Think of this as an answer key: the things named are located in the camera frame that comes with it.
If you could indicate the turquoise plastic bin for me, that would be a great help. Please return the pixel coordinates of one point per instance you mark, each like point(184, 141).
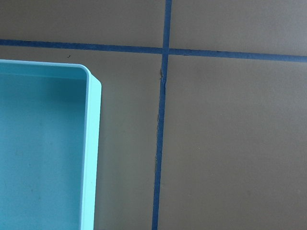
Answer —
point(49, 129)

